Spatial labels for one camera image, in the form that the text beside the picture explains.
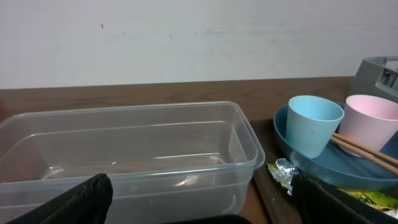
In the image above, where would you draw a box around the grey dishwasher rack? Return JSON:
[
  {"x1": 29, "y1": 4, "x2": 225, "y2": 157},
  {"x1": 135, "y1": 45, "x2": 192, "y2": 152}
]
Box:
[{"x1": 349, "y1": 56, "x2": 397, "y2": 103}]

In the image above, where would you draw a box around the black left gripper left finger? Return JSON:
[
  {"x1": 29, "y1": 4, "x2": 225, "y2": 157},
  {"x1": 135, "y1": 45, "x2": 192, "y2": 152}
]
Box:
[{"x1": 7, "y1": 174, "x2": 113, "y2": 224}]

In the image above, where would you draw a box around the clear plastic waste bin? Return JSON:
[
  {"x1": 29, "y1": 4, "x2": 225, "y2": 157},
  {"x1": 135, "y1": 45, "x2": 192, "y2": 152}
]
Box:
[{"x1": 1, "y1": 101, "x2": 265, "y2": 223}]

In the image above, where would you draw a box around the wooden chopstick left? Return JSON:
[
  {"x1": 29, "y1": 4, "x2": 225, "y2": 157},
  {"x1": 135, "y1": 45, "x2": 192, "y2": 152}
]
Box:
[{"x1": 331, "y1": 137, "x2": 397, "y2": 175}]

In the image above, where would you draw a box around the wooden chopstick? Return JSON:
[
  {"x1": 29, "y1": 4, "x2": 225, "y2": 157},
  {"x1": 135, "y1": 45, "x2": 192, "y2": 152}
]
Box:
[
  {"x1": 332, "y1": 133, "x2": 397, "y2": 165},
  {"x1": 331, "y1": 137, "x2": 397, "y2": 175}
]

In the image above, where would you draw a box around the silver yellow snack wrapper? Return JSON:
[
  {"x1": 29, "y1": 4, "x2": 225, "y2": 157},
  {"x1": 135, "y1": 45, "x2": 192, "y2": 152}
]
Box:
[{"x1": 267, "y1": 158, "x2": 397, "y2": 217}]

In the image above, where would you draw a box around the brown serving tray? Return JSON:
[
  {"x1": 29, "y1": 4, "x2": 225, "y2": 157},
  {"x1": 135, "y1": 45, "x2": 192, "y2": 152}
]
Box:
[{"x1": 251, "y1": 119, "x2": 302, "y2": 224}]

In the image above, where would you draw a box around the pink cup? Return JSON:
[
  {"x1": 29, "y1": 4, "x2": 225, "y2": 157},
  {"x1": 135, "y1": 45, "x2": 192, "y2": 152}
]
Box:
[{"x1": 338, "y1": 95, "x2": 398, "y2": 151}]

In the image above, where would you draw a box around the light blue cup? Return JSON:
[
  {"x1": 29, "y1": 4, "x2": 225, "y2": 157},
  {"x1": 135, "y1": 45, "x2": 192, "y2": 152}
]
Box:
[{"x1": 285, "y1": 95, "x2": 345, "y2": 159}]

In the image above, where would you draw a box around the dark blue plate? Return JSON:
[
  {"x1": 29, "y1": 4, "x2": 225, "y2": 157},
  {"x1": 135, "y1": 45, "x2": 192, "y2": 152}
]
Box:
[{"x1": 273, "y1": 105, "x2": 397, "y2": 190}]

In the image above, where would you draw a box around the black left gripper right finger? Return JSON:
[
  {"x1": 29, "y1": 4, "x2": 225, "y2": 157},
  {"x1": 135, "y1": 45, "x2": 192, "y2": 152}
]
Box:
[{"x1": 292, "y1": 173, "x2": 397, "y2": 224}]

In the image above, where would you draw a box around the wooden chopstick right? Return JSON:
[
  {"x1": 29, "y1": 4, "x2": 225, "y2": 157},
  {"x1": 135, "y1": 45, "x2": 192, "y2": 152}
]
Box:
[{"x1": 332, "y1": 133, "x2": 397, "y2": 165}]

